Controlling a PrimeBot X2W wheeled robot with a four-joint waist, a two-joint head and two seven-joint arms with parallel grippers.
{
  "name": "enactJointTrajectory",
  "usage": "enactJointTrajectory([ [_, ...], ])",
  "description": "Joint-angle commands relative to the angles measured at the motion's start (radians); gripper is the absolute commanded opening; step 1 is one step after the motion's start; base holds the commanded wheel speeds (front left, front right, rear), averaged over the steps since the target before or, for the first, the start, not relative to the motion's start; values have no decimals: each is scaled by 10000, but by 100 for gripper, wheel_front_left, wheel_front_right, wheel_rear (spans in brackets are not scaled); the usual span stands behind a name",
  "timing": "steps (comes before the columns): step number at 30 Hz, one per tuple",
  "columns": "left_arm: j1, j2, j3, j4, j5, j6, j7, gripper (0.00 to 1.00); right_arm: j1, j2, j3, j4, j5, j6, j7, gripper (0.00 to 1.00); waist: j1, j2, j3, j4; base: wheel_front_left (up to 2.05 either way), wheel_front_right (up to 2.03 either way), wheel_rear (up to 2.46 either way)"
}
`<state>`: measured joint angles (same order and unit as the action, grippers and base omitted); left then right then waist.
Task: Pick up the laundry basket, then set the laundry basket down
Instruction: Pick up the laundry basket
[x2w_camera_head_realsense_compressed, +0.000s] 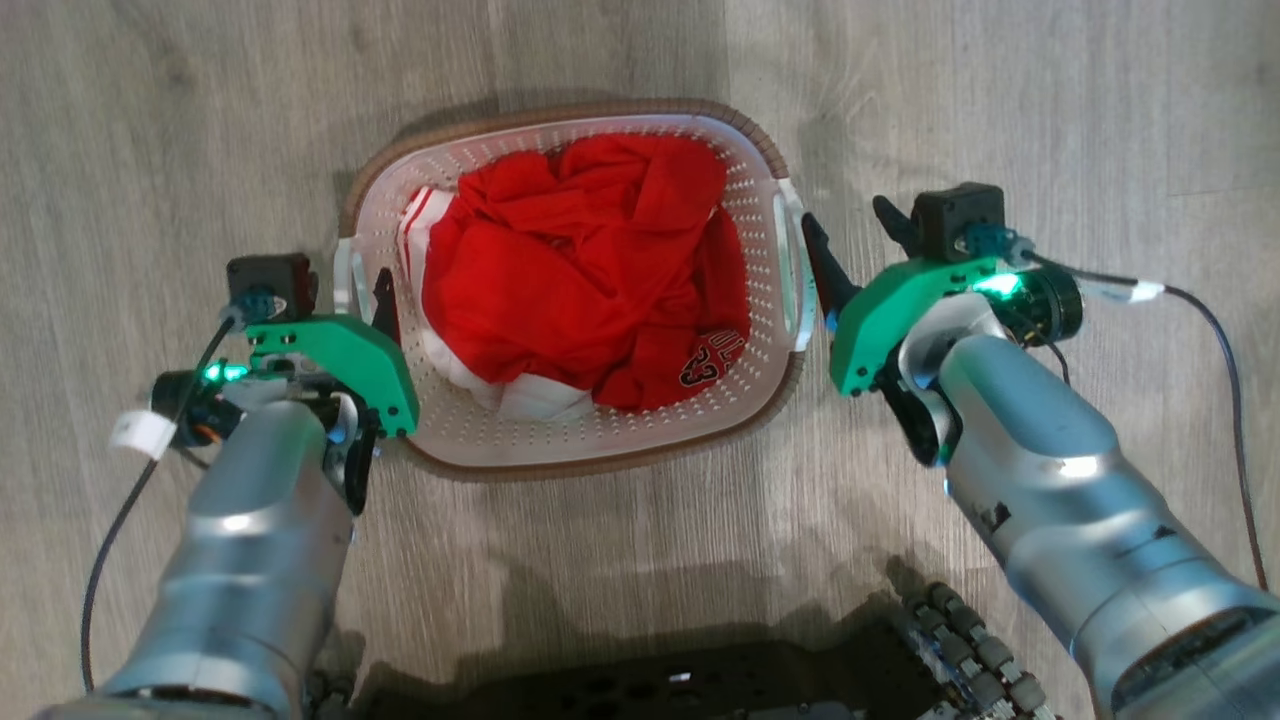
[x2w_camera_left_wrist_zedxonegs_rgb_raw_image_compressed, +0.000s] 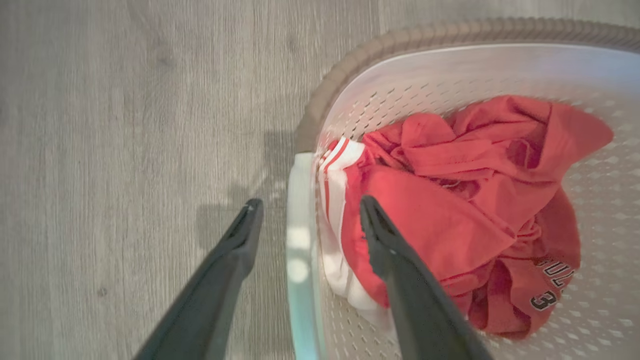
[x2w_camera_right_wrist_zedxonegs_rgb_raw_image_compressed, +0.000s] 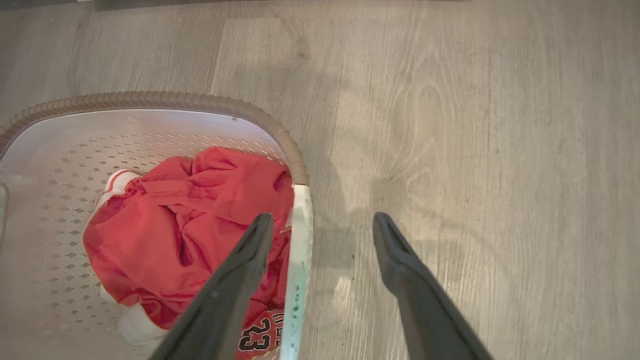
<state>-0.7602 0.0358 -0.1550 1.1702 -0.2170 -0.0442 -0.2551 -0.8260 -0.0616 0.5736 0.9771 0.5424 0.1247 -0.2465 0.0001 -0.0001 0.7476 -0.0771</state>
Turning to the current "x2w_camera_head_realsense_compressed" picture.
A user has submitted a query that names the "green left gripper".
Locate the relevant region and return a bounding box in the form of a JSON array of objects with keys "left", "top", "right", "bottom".
[{"left": 244, "top": 267, "right": 422, "bottom": 439}]

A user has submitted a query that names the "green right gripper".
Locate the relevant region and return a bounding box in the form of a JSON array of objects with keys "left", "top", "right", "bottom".
[{"left": 800, "top": 195, "right": 1011, "bottom": 397}]

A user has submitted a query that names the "white perforated laundry basket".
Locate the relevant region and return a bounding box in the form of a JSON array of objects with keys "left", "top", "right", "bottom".
[{"left": 335, "top": 98, "right": 809, "bottom": 483}]

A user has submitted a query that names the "grey roller omni wheel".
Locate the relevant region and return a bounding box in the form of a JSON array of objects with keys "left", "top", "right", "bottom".
[{"left": 898, "top": 580, "right": 1063, "bottom": 720}]

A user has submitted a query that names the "white right cable label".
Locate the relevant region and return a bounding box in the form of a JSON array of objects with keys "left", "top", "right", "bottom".
[{"left": 1083, "top": 277, "right": 1167, "bottom": 305}]

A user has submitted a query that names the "white cable label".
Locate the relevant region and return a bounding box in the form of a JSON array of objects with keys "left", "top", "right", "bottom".
[
  {"left": 1083, "top": 277, "right": 1167, "bottom": 305},
  {"left": 109, "top": 409, "right": 180, "bottom": 462}
]

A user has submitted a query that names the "white left cable label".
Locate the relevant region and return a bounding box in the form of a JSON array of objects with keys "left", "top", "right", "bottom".
[{"left": 109, "top": 409, "right": 180, "bottom": 462}]

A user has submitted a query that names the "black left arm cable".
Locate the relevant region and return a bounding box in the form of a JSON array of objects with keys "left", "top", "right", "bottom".
[{"left": 79, "top": 308, "right": 244, "bottom": 695}]

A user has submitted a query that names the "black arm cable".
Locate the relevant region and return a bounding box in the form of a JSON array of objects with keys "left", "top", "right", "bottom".
[
  {"left": 79, "top": 308, "right": 244, "bottom": 695},
  {"left": 1018, "top": 248, "right": 1271, "bottom": 593}
]

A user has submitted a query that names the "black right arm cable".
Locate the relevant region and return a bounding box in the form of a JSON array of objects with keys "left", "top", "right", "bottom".
[{"left": 1018, "top": 248, "right": 1271, "bottom": 593}]

